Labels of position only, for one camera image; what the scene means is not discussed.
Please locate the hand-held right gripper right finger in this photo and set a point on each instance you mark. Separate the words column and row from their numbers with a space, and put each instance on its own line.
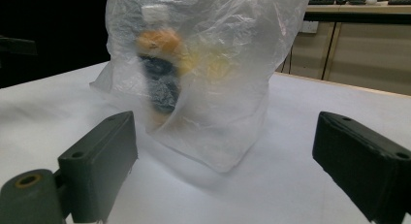
column 362, row 156

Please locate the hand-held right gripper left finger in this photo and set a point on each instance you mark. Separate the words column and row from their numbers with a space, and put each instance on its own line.
column 97, row 167

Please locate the clear plastic bag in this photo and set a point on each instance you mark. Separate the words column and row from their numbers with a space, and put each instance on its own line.
column 210, row 72

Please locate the orange and black plush toy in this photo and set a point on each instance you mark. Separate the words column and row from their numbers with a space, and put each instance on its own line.
column 161, row 65

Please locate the white computer mouse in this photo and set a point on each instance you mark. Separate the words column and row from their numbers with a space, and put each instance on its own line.
column 371, row 1

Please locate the black keyboard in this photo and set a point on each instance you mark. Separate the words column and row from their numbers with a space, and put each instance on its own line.
column 321, row 1

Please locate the white wall socket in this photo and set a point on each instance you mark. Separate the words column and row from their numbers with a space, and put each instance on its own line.
column 309, row 26

